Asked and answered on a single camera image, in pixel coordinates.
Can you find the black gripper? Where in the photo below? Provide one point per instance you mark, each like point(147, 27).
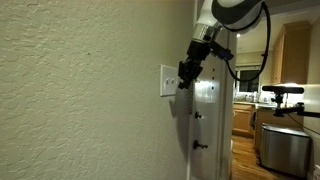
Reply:
point(198, 50)

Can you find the light switch toggle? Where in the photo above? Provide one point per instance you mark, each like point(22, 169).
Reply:
point(167, 81)
point(173, 81)

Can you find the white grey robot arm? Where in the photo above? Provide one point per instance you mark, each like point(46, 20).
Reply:
point(230, 11)

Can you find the dark deadbolt thumb turn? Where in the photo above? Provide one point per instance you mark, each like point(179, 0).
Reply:
point(198, 115)

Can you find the white door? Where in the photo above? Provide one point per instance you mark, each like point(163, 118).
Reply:
point(208, 126)

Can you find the dark kitchen window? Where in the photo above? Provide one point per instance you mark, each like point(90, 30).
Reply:
point(249, 80)

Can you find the wooden base cabinet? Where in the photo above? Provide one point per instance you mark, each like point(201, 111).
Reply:
point(242, 120)

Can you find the dark round door knob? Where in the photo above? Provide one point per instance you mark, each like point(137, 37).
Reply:
point(199, 145)

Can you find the stainless steel trash can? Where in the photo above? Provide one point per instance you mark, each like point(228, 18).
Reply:
point(285, 150)

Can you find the white double switch plate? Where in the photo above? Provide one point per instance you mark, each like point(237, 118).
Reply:
point(168, 80)

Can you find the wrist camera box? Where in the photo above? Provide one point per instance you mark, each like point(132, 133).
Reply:
point(221, 51)

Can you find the black stereo camera bar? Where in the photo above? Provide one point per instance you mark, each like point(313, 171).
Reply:
point(282, 89)

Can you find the wooden wall cabinet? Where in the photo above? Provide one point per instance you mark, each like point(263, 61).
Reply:
point(291, 53)

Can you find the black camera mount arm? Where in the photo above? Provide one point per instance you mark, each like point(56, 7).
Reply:
point(293, 110)

